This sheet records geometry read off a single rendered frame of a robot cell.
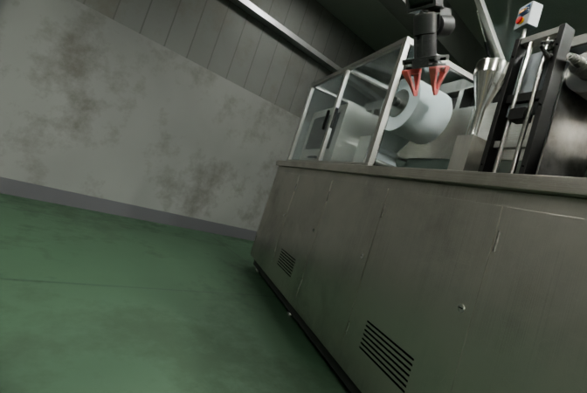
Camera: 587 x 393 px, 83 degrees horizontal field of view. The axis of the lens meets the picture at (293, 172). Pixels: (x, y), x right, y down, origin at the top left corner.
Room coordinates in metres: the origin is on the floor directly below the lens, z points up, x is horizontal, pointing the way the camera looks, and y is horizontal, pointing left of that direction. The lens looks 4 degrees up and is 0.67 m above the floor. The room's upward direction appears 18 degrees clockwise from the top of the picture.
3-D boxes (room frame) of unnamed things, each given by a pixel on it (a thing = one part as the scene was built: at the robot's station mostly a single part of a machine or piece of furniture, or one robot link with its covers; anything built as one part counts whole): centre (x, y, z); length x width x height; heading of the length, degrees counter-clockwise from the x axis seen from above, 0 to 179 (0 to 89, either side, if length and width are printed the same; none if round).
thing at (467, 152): (1.48, -0.73, 1.18); 0.14 x 0.14 x 0.57
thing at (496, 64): (1.48, -0.73, 1.50); 0.14 x 0.14 x 0.06
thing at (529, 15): (1.30, -0.71, 1.66); 0.07 x 0.07 x 0.10; 8
